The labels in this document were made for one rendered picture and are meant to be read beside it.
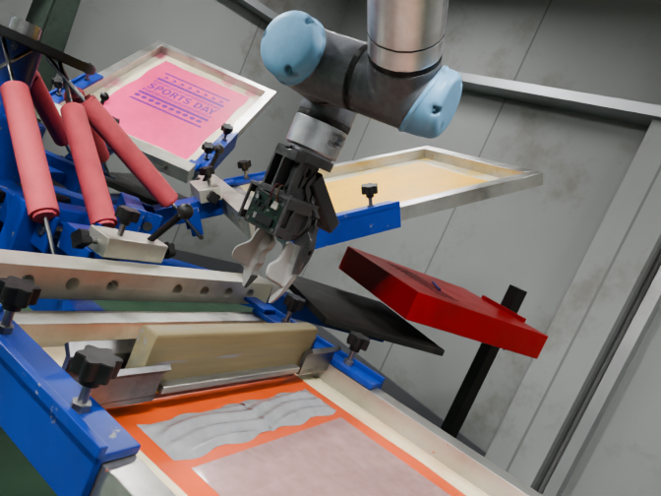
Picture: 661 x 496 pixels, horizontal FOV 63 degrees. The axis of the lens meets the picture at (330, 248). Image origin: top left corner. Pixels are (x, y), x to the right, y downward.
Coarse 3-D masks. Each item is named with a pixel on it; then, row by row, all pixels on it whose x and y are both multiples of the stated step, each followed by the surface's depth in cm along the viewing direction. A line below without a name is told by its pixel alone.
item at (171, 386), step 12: (228, 372) 77; (240, 372) 78; (252, 372) 80; (264, 372) 82; (276, 372) 85; (288, 372) 88; (168, 384) 66; (180, 384) 68; (192, 384) 69; (204, 384) 71; (216, 384) 73
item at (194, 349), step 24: (144, 336) 64; (168, 336) 64; (192, 336) 67; (216, 336) 71; (240, 336) 75; (264, 336) 80; (288, 336) 86; (312, 336) 92; (144, 360) 63; (168, 360) 66; (192, 360) 69; (216, 360) 73; (240, 360) 78; (264, 360) 83; (288, 360) 89
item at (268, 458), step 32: (128, 416) 63; (160, 416) 66; (160, 448) 60; (224, 448) 65; (256, 448) 68; (288, 448) 72; (192, 480) 57; (224, 480) 59; (256, 480) 62; (288, 480) 64; (320, 480) 67
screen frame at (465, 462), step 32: (32, 320) 68; (64, 320) 72; (96, 320) 76; (128, 320) 81; (160, 320) 86; (192, 320) 92; (224, 320) 99; (256, 320) 107; (352, 384) 97; (384, 416) 93; (416, 416) 93; (448, 448) 87; (96, 480) 48; (128, 480) 48; (160, 480) 50; (480, 480) 84; (512, 480) 84
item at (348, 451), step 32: (256, 384) 87; (288, 384) 92; (320, 416) 85; (352, 416) 90; (320, 448) 75; (352, 448) 79; (384, 448) 84; (352, 480) 71; (384, 480) 74; (416, 480) 78
